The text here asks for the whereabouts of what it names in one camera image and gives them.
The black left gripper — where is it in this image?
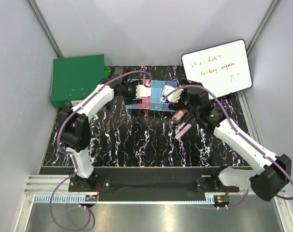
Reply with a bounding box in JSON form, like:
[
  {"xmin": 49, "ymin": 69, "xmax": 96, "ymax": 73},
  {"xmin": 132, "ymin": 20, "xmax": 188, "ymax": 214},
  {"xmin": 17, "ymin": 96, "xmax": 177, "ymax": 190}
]
[{"xmin": 121, "ymin": 80, "xmax": 142, "ymax": 104}]

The light blue drawer bin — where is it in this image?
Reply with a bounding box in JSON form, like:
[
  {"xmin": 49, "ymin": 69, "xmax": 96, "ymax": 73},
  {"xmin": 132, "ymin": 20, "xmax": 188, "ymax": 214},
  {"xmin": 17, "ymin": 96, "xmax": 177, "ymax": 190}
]
[{"xmin": 123, "ymin": 80, "xmax": 142, "ymax": 106}]

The pink drawer bin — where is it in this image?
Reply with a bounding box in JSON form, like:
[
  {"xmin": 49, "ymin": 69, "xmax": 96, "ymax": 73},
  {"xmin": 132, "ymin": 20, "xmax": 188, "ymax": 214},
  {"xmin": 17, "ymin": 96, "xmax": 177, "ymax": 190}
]
[{"xmin": 138, "ymin": 79, "xmax": 151, "ymax": 109}]

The colourful pink-capped tube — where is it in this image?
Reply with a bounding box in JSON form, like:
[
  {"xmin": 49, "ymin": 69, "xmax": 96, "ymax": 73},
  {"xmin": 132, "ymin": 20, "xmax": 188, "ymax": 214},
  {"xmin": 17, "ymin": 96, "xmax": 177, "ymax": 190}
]
[{"xmin": 171, "ymin": 110, "xmax": 188, "ymax": 124}]

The beige small marker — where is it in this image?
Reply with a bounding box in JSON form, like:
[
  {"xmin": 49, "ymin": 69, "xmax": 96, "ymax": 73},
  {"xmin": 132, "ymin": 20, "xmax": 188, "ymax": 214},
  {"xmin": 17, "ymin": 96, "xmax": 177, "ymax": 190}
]
[{"xmin": 177, "ymin": 122, "xmax": 186, "ymax": 131}]

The sky blue drawer bin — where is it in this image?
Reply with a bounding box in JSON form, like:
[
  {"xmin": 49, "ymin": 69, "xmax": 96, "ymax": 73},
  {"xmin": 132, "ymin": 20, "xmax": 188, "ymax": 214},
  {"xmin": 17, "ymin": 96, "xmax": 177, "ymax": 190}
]
[{"xmin": 150, "ymin": 81, "xmax": 165, "ymax": 111}]

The purple drawer bin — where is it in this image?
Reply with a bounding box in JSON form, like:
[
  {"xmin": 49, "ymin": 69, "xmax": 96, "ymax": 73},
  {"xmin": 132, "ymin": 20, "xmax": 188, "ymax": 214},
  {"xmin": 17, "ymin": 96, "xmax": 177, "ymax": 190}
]
[{"xmin": 162, "ymin": 82, "xmax": 177, "ymax": 112}]

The lilac highlighter pen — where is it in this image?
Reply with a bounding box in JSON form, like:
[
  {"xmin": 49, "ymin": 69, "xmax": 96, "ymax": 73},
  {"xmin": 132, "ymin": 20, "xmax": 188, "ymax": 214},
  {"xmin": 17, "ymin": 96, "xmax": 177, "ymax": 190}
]
[{"xmin": 175, "ymin": 124, "xmax": 192, "ymax": 140}]

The black orange-capped marker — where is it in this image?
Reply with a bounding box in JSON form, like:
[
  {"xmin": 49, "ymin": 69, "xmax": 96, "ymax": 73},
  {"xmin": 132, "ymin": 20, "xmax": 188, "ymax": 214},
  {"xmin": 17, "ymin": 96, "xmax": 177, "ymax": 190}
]
[{"xmin": 184, "ymin": 114, "xmax": 194, "ymax": 125}]

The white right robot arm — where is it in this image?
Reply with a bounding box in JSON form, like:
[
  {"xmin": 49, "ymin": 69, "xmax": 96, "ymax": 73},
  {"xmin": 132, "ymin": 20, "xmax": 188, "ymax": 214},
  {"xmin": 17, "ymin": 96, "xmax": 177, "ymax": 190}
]
[{"xmin": 162, "ymin": 80, "xmax": 293, "ymax": 202}]

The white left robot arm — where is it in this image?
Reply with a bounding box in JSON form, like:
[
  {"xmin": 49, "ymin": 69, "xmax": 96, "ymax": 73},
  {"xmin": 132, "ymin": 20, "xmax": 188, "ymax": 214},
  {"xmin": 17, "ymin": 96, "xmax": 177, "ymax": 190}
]
[{"xmin": 56, "ymin": 70, "xmax": 152, "ymax": 191}]

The white dry-erase board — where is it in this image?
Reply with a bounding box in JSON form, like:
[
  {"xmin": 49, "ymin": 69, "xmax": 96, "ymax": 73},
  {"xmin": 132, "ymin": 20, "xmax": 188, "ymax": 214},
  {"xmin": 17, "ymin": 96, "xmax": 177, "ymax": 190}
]
[{"xmin": 181, "ymin": 39, "xmax": 252, "ymax": 98}]

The black marble pattern mat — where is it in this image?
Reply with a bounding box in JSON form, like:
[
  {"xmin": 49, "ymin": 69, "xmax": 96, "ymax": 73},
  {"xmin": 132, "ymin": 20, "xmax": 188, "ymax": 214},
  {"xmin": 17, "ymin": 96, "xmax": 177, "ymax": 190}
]
[{"xmin": 42, "ymin": 66, "xmax": 248, "ymax": 167}]

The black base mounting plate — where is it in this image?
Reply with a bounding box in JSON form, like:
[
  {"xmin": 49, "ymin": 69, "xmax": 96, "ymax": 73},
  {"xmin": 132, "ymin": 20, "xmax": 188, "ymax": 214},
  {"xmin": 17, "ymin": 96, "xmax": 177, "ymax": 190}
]
[{"xmin": 68, "ymin": 166, "xmax": 240, "ymax": 202}]

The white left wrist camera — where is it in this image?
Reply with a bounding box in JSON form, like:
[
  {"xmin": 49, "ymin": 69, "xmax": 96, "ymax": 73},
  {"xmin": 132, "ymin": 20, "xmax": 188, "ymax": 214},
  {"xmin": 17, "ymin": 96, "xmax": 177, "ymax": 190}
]
[{"xmin": 136, "ymin": 81, "xmax": 152, "ymax": 99}]

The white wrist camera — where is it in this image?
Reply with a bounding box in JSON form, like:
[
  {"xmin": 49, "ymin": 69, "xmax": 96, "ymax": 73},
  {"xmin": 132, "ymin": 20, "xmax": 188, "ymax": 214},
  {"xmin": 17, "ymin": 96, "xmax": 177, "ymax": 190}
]
[
  {"xmin": 136, "ymin": 81, "xmax": 152, "ymax": 99},
  {"xmin": 160, "ymin": 85, "xmax": 183, "ymax": 103}
]

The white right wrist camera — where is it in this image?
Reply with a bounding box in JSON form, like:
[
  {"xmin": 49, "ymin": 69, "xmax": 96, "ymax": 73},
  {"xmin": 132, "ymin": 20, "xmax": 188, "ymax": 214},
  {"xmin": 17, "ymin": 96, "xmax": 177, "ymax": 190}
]
[{"xmin": 160, "ymin": 85, "xmax": 183, "ymax": 103}]

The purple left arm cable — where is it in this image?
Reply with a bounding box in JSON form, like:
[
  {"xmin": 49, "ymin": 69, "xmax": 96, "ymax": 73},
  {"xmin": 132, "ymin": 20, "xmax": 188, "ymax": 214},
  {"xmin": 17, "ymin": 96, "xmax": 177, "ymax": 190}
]
[{"xmin": 48, "ymin": 71, "xmax": 152, "ymax": 230}]

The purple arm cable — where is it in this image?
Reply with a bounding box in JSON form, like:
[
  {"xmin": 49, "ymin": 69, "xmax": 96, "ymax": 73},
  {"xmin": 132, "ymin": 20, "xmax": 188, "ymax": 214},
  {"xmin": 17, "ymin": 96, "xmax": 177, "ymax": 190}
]
[
  {"xmin": 160, "ymin": 84, "xmax": 293, "ymax": 210},
  {"xmin": 48, "ymin": 71, "xmax": 152, "ymax": 230}
]

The green ring binder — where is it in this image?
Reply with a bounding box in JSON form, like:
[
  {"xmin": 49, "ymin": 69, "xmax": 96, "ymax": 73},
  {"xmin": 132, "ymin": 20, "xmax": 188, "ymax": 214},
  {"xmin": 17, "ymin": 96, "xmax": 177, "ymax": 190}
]
[{"xmin": 50, "ymin": 54, "xmax": 106, "ymax": 108}]

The aluminium front rail frame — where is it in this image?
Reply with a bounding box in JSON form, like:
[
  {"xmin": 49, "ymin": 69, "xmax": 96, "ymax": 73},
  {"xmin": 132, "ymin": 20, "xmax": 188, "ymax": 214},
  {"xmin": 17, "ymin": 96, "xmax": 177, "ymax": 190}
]
[{"xmin": 14, "ymin": 94, "xmax": 293, "ymax": 232}]

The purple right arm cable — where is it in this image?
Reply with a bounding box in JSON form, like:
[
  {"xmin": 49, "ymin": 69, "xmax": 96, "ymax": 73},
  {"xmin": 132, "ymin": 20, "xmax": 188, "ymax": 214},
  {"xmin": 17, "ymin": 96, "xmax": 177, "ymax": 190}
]
[{"xmin": 160, "ymin": 84, "xmax": 293, "ymax": 210}]

